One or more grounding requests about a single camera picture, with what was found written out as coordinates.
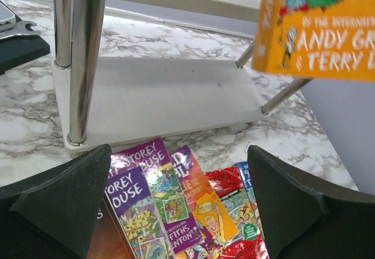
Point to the grey white device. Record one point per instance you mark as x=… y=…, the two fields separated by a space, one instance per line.
x=7 y=18

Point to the silver metal wrench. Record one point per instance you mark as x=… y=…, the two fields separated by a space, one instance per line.
x=22 y=29

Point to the orange 39-storey treehouse book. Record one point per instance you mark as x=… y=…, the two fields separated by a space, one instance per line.
x=331 y=39

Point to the purple treehouse book rear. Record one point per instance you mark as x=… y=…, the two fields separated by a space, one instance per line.
x=175 y=214

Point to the dark three days book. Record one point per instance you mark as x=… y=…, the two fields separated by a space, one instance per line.
x=108 y=240

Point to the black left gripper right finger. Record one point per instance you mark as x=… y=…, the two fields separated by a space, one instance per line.
x=304 y=216

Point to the white two-tier shelf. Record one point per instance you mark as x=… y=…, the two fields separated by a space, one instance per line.
x=124 y=100

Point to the purple treehouse book front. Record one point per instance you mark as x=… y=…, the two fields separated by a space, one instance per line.
x=131 y=200

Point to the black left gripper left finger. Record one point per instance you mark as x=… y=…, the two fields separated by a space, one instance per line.
x=53 y=214

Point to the red treehouse book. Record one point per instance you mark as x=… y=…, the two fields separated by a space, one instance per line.
x=248 y=242

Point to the purple treehouse book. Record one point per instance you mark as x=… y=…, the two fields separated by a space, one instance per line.
x=131 y=200
x=175 y=214

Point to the blue 91-storey treehouse book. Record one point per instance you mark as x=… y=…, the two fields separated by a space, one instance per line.
x=245 y=175

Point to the black foam block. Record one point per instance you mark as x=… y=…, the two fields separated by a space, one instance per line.
x=18 y=51

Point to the roald dahl charlie book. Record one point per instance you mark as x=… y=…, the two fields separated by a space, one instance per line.
x=203 y=200

